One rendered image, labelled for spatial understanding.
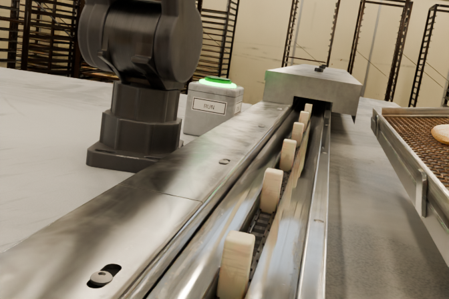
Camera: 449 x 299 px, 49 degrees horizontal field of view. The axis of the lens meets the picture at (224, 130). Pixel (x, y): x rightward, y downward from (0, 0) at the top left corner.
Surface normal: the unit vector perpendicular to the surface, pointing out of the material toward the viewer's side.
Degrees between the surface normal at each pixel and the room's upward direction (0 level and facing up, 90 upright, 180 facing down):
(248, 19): 90
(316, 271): 0
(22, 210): 0
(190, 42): 90
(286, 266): 0
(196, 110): 90
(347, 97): 90
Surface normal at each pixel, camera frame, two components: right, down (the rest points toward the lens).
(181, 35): 0.93, 0.19
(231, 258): -0.22, 0.14
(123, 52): -0.36, 0.47
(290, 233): 0.14, -0.97
